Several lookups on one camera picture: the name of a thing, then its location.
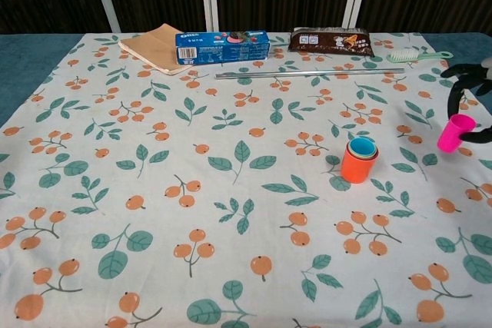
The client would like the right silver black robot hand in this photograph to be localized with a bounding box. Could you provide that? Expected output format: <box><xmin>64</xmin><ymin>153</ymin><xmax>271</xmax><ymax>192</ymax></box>
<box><xmin>440</xmin><ymin>57</ymin><xmax>492</xmax><ymax>144</ymax></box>

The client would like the pink plastic cup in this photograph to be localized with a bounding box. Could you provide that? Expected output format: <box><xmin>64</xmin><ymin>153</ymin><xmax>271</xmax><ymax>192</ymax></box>
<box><xmin>437</xmin><ymin>114</ymin><xmax>477</xmax><ymax>154</ymax></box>

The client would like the yellow plastic cup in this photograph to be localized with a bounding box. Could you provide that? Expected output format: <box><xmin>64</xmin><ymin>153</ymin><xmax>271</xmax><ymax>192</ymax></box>
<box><xmin>347</xmin><ymin>137</ymin><xmax>380</xmax><ymax>161</ymax></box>

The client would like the light blue plastic cup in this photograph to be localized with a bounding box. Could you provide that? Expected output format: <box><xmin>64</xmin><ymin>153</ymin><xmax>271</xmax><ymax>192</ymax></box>
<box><xmin>348</xmin><ymin>137</ymin><xmax>376</xmax><ymax>157</ymax></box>

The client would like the brown chocolate snack packet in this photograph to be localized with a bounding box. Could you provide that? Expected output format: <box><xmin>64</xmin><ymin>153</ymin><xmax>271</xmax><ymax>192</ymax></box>
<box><xmin>287</xmin><ymin>27</ymin><xmax>375</xmax><ymax>58</ymax></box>

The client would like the orange plastic cup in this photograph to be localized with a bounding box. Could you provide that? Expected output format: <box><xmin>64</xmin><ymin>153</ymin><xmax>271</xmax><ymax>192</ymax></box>
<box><xmin>341</xmin><ymin>137</ymin><xmax>381</xmax><ymax>184</ymax></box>

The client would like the thin silver metal rod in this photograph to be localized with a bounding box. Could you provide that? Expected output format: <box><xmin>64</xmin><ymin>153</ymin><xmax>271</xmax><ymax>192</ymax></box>
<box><xmin>214</xmin><ymin>68</ymin><xmax>406</xmax><ymax>80</ymax></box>

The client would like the blue Oreo cookie box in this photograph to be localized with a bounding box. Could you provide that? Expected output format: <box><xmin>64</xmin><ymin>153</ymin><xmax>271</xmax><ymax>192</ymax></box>
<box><xmin>175</xmin><ymin>29</ymin><xmax>270</xmax><ymax>66</ymax></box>

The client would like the floral print tablecloth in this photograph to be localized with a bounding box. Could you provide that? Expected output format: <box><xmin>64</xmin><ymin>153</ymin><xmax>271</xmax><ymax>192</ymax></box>
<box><xmin>0</xmin><ymin>31</ymin><xmax>492</xmax><ymax>328</ymax></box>

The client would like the brown spiral notebook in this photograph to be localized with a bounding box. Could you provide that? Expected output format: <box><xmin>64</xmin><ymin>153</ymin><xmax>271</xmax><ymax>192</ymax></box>
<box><xmin>117</xmin><ymin>23</ymin><xmax>195</xmax><ymax>75</ymax></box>

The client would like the teal table cover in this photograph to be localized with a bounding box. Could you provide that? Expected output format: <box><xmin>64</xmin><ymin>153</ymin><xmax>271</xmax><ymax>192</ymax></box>
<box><xmin>0</xmin><ymin>31</ymin><xmax>492</xmax><ymax>129</ymax></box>

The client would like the green handled brush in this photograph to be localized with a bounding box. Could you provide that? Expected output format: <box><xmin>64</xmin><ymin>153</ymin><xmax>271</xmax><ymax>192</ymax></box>
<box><xmin>386</xmin><ymin>49</ymin><xmax>454</xmax><ymax>64</ymax></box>

